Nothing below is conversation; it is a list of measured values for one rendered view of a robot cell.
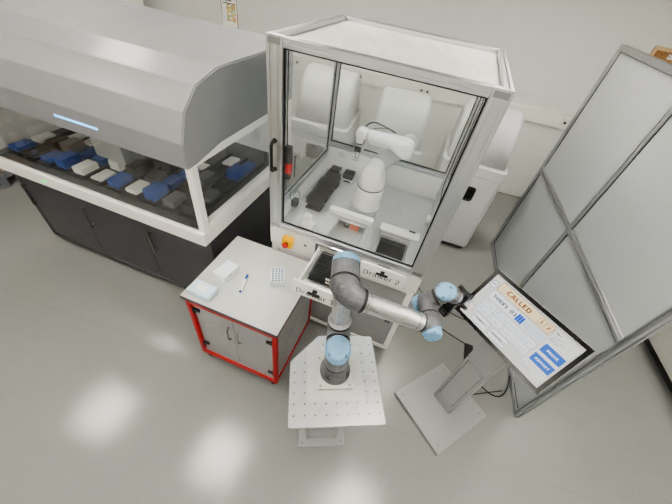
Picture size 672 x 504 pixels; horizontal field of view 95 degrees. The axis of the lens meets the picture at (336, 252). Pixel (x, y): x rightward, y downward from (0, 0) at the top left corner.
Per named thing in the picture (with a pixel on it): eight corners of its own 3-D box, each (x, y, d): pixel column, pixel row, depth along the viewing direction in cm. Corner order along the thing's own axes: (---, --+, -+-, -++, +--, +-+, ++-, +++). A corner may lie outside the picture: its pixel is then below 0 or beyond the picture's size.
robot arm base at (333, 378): (353, 381, 151) (355, 372, 144) (323, 388, 147) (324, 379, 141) (345, 353, 161) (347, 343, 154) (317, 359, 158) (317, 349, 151)
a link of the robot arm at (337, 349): (322, 371, 143) (324, 357, 134) (325, 345, 153) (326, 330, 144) (348, 374, 143) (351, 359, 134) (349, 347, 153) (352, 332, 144)
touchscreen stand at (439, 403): (436, 456, 202) (520, 397, 132) (394, 393, 228) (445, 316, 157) (484, 417, 224) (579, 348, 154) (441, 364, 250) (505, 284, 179)
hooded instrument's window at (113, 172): (201, 233, 193) (186, 168, 162) (-10, 154, 223) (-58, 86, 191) (285, 158, 273) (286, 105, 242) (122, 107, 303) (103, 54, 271)
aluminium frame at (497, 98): (422, 279, 184) (515, 92, 111) (270, 225, 201) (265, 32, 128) (440, 199, 251) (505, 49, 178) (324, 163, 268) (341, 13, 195)
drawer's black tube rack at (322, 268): (334, 291, 183) (336, 284, 178) (307, 281, 186) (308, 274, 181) (346, 267, 198) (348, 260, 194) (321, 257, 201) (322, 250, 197)
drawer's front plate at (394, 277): (401, 289, 193) (406, 277, 186) (358, 273, 198) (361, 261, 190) (402, 287, 194) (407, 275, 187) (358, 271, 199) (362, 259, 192)
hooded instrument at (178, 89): (221, 317, 254) (168, 82, 131) (48, 244, 285) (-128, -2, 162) (288, 233, 339) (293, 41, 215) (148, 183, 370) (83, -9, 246)
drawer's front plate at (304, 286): (337, 309, 176) (340, 297, 168) (291, 291, 181) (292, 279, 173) (338, 307, 177) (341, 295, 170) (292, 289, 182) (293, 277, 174)
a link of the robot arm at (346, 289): (336, 292, 105) (451, 333, 118) (337, 269, 113) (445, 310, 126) (322, 310, 113) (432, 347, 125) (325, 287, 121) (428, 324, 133)
